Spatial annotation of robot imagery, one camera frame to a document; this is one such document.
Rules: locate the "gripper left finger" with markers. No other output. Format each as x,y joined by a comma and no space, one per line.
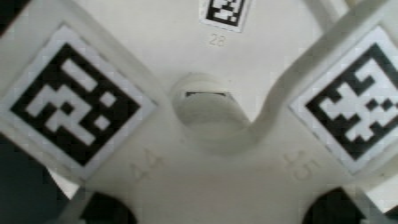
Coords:
69,216

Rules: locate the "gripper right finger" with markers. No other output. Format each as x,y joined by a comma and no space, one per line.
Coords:
375,216

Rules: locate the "white round table top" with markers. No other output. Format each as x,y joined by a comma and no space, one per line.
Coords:
304,55

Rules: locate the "white cylindrical table leg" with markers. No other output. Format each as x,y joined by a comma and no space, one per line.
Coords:
209,115

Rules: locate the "white cross-shaped table base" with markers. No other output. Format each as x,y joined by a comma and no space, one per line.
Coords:
67,105

